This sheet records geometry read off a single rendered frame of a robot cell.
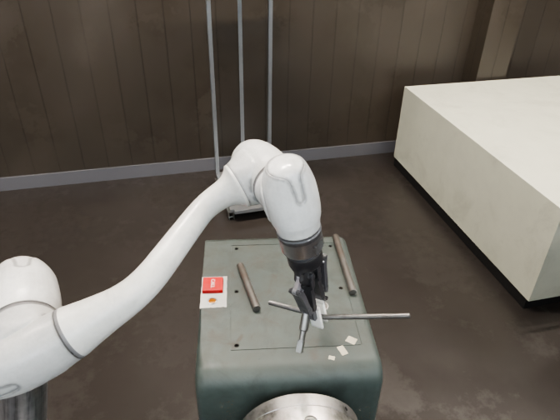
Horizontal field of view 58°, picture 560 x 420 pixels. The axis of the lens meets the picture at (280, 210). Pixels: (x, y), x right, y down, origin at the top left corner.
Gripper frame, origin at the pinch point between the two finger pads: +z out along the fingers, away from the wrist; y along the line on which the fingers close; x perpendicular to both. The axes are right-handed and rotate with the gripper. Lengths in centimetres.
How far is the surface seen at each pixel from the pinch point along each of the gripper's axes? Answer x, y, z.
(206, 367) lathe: 24.9, -17.3, 13.0
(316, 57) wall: 182, 298, 72
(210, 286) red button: 42.1, 5.5, 13.0
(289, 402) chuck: 3.4, -13.7, 18.8
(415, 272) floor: 51, 178, 171
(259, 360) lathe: 15.1, -8.4, 15.8
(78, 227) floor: 282, 87, 121
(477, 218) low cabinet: 25, 229, 156
